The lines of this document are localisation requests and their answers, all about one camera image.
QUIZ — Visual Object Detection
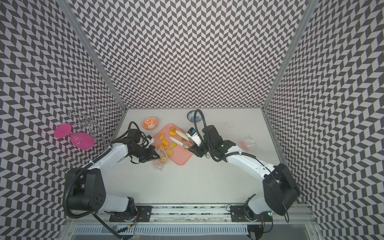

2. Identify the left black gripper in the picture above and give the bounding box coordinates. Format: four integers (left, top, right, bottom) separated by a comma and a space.
130, 144, 161, 163

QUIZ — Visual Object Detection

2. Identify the clear resealable bag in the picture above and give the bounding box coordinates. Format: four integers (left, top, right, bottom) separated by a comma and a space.
234, 136, 258, 152
153, 148, 169, 171

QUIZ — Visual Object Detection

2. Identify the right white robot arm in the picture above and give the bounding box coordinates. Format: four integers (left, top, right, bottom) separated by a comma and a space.
188, 140, 300, 223

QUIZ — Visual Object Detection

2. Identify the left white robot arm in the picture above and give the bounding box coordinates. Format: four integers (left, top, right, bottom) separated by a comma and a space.
63, 140, 161, 222

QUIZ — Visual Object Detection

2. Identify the pink plastic tray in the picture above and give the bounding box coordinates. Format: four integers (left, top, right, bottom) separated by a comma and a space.
153, 124, 193, 166

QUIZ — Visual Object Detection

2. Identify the orange patterned small bowl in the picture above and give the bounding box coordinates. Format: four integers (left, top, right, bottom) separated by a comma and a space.
142, 117, 159, 131

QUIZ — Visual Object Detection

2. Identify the blue patterned small bowl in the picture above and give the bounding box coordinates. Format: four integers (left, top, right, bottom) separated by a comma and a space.
187, 110, 203, 123

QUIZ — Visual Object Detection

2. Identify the pink round disc lower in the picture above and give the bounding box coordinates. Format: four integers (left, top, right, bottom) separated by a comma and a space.
70, 133, 96, 151

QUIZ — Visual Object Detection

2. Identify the pink round disc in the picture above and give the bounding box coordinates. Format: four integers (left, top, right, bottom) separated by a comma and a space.
70, 133, 96, 151
54, 123, 72, 139

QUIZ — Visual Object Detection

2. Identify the pink round disc upper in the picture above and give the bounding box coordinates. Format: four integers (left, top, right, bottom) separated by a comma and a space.
54, 123, 72, 139

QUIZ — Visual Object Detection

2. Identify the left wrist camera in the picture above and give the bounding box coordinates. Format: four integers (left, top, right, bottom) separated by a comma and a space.
142, 135, 154, 148

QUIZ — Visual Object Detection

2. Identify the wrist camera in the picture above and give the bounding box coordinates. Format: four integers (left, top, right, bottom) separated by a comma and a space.
142, 135, 154, 148
186, 128, 202, 146

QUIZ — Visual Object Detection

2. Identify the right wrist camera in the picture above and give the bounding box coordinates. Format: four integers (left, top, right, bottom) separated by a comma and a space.
186, 128, 202, 146

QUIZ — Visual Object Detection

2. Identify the metal base rail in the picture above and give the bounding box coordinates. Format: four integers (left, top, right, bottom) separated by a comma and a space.
73, 204, 316, 239

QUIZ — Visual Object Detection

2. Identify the wire spiral stand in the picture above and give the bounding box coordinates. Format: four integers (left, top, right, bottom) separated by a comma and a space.
69, 101, 112, 150

